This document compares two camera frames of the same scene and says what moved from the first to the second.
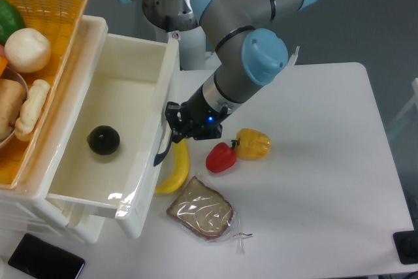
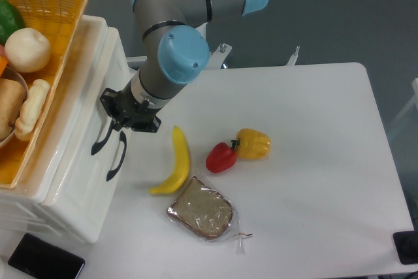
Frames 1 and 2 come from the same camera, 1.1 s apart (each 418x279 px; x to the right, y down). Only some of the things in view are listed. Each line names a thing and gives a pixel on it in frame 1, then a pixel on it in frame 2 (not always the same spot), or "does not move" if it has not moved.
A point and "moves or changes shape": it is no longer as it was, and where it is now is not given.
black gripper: (194, 119) to (125, 111)
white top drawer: (121, 142) moves or changes shape
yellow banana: (183, 157) does not move
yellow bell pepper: (251, 144) does not move
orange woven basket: (57, 12) does not move
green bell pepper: (11, 19) does not move
